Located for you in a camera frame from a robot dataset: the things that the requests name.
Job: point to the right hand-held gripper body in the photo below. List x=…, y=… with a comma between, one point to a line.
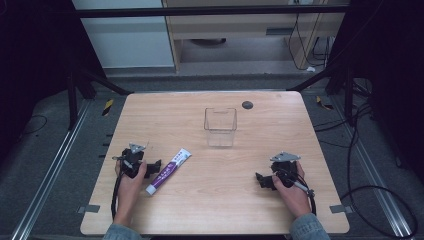
x=285, y=170

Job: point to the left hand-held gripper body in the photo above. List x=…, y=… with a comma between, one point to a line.
x=131, y=163

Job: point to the purple and white toothpaste tube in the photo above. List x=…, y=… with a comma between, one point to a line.
x=168, y=171

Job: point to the clear plastic container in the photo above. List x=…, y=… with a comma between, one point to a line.
x=220, y=128

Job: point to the person's left hand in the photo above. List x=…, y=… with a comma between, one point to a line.
x=128, y=191

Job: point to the person's right hand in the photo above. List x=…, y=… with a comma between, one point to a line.
x=295, y=200

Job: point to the yellow and black tape strip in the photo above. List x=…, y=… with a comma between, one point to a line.
x=324, y=104
x=107, y=107

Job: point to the grey tape piece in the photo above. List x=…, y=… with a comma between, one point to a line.
x=340, y=209
x=89, y=209

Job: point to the dark round table grommet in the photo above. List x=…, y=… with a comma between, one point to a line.
x=247, y=105

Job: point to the black metal stand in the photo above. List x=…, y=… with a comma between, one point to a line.
x=72, y=100
x=348, y=96

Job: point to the white cabinet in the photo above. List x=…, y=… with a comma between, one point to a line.
x=126, y=40

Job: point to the dark curtain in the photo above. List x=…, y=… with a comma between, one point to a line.
x=393, y=83
x=33, y=66

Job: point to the light wooden desk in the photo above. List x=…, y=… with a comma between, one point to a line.
x=233, y=25

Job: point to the aluminium floor rail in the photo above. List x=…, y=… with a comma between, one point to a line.
x=376, y=180
x=50, y=173

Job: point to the black horizontal frame bar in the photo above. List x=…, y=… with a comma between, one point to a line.
x=200, y=11

